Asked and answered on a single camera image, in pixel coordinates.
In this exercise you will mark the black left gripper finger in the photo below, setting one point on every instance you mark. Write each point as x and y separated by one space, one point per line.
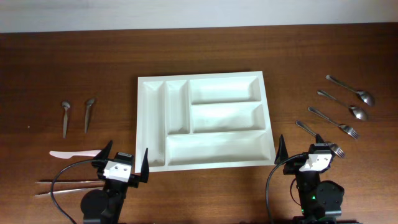
145 168
104 153

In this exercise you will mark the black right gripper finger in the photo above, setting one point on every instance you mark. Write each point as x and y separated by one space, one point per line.
319 139
282 153

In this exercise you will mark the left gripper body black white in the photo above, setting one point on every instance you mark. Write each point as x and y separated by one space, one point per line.
133 180

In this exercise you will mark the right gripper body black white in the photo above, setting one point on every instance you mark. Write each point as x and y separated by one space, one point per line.
291 167

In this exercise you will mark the metal fork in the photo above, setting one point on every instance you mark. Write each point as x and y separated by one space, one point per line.
333 146
345 128

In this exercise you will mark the large spoon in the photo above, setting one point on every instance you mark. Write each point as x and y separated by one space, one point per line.
365 96
356 111

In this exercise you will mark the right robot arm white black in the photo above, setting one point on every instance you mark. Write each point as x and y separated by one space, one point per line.
320 201

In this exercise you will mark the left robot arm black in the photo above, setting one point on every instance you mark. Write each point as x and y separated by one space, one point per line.
105 205

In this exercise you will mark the pink plastic knife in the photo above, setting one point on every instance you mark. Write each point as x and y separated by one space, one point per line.
68 155

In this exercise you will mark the small teaspoon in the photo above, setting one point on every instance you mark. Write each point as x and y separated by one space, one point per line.
66 107
89 104

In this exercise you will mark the small teaspoon far left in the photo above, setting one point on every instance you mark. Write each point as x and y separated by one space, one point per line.
66 107

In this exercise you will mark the white plastic cutlery tray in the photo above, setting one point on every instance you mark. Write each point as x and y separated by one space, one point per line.
203 121

